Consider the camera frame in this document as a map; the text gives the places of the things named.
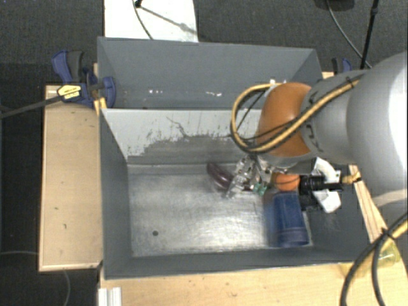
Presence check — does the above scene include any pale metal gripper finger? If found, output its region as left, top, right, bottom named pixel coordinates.
left=232, top=157, right=254, bottom=187
left=225, top=179, right=247, bottom=200

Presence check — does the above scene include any orange ball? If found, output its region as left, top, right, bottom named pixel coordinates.
left=275, top=173, right=301, bottom=193

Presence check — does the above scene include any grey metal bin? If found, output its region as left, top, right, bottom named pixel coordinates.
left=96, top=36, right=373, bottom=281

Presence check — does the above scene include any blue cup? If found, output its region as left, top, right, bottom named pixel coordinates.
left=265, top=191, right=310, bottom=249

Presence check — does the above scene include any pale wood flat board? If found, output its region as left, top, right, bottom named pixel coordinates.
left=38, top=84, right=105, bottom=273

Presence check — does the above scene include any black cylinder on white bracket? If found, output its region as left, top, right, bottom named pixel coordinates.
left=298, top=157, right=346, bottom=215

